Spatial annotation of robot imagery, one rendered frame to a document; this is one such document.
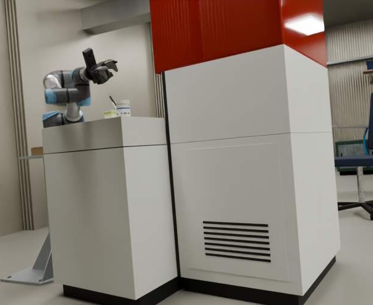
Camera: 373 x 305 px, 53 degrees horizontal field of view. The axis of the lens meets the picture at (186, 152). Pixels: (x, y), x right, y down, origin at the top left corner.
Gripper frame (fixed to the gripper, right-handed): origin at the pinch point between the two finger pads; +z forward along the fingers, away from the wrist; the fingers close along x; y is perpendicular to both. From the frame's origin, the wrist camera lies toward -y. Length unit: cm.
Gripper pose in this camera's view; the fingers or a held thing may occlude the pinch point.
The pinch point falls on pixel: (110, 63)
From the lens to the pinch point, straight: 172.7
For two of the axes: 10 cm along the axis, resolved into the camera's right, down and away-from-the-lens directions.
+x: -5.9, 6.3, -5.1
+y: 4.3, 7.8, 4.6
